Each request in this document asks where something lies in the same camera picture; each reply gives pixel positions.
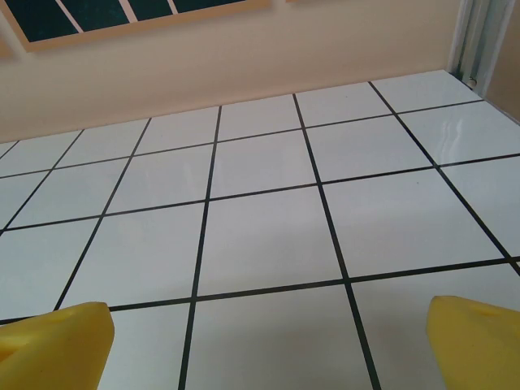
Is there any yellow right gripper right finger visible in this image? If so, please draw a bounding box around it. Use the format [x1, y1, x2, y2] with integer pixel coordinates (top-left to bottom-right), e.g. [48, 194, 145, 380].
[426, 295, 520, 390]

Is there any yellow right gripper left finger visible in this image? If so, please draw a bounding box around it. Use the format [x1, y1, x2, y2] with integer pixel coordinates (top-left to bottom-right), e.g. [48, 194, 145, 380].
[0, 301, 115, 390]

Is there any aluminium corner post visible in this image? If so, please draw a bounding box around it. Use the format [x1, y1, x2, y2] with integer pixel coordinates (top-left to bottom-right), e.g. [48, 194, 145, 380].
[448, 0, 511, 93]

